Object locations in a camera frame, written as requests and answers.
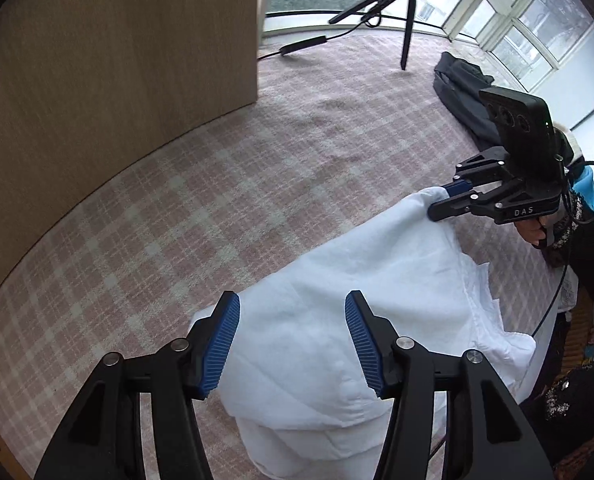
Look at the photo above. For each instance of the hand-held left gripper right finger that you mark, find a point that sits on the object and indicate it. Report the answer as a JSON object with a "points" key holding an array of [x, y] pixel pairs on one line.
{"points": [[364, 345]]}

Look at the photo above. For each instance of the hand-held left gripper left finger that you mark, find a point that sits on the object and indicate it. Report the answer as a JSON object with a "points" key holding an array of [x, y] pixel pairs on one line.
{"points": [[220, 345]]}

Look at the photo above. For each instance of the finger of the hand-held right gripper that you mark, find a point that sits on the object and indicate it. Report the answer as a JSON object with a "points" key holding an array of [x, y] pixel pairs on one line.
{"points": [[459, 190], [452, 209]]}

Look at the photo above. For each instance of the white shirt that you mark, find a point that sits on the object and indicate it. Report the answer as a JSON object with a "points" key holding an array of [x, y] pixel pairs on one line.
{"points": [[377, 270]]}

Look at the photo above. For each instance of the person's right forearm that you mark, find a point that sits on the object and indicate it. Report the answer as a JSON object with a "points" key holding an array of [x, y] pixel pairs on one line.
{"points": [[592, 260]]}

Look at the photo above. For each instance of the person's right hand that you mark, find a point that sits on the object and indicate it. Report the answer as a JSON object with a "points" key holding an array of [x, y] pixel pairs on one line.
{"points": [[532, 232]]}

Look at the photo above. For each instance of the dark grey garment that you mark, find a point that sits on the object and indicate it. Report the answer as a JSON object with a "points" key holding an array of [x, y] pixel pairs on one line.
{"points": [[469, 95]]}

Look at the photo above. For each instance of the blue cloth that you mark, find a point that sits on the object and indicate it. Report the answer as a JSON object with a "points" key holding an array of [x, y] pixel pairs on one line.
{"points": [[587, 195]]}

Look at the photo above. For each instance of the black tripod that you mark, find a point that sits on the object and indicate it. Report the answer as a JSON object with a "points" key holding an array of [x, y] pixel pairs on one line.
{"points": [[407, 30]]}

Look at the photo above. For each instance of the pink plaid cloth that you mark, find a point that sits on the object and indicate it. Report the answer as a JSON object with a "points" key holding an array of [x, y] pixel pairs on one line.
{"points": [[227, 180]]}

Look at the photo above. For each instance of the person's knit sweater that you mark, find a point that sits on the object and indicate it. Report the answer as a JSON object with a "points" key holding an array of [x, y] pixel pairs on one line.
{"points": [[577, 410]]}

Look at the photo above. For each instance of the light wooden board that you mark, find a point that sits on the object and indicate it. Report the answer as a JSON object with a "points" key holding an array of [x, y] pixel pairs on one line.
{"points": [[102, 60]]}

